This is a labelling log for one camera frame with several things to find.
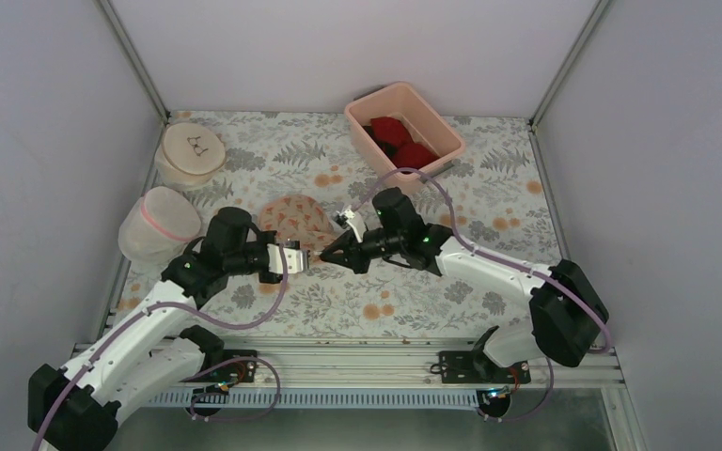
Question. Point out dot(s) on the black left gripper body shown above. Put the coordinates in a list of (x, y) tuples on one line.
[(267, 235)]

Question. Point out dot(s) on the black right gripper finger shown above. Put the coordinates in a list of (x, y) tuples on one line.
[(358, 265), (342, 248)]

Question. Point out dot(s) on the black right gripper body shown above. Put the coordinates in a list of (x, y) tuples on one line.
[(391, 249)]

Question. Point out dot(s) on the floral peach mesh laundry bag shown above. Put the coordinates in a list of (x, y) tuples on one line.
[(298, 217)]

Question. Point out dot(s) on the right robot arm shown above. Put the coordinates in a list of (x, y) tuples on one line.
[(565, 312)]

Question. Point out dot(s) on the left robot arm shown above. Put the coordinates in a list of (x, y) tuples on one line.
[(82, 404)]

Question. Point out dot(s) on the white pink-trimmed mesh laundry bag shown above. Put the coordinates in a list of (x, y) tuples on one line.
[(160, 224)]

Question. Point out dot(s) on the red bra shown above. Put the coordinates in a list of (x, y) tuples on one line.
[(397, 144)]

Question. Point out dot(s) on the beige round mesh laundry bag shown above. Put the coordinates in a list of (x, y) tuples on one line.
[(189, 155)]

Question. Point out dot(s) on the pink plastic bin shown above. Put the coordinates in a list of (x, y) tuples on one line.
[(401, 101)]

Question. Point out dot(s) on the floral patterned table mat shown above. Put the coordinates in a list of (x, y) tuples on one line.
[(493, 191)]

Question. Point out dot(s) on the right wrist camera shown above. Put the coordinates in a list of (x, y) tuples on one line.
[(349, 219)]

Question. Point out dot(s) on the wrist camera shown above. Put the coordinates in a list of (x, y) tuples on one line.
[(349, 219), (287, 260)]

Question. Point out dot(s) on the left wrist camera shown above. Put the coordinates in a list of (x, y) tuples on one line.
[(287, 260)]

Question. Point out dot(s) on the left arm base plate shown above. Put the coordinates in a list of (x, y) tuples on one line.
[(234, 366)]

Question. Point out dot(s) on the aluminium front rail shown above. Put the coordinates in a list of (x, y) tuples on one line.
[(389, 363)]

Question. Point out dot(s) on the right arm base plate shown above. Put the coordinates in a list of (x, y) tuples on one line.
[(470, 367)]

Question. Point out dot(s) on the aluminium frame post left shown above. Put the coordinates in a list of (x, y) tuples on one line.
[(121, 34)]

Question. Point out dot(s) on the aluminium frame post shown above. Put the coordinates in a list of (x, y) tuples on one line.
[(584, 36), (121, 34)]

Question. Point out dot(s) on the aluminium frame post right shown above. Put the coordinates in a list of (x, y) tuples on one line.
[(584, 36)]

